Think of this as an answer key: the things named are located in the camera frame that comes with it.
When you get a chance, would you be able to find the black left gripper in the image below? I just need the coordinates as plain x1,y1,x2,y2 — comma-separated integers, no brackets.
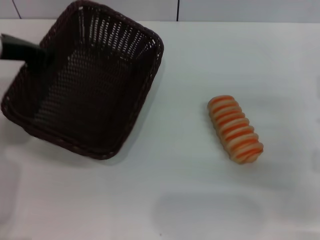
0,33,57,122

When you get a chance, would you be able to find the dark brown woven basket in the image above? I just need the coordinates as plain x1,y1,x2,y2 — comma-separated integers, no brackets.
0,0,165,160

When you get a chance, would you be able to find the orange striped bread loaf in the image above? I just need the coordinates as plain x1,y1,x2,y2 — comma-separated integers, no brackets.
207,94,264,165

